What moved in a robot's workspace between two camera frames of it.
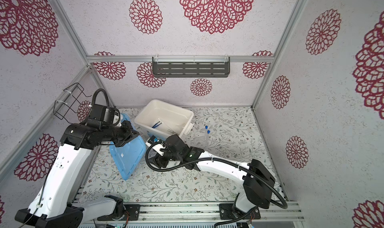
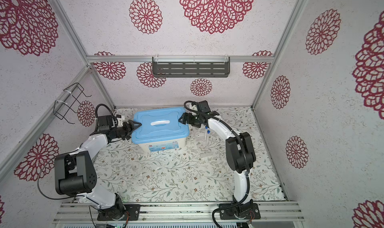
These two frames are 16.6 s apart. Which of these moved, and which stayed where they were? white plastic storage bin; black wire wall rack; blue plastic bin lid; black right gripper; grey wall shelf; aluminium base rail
Moved: blue plastic bin lid; white plastic storage bin; black right gripper
Stayed: grey wall shelf; black wire wall rack; aluminium base rail
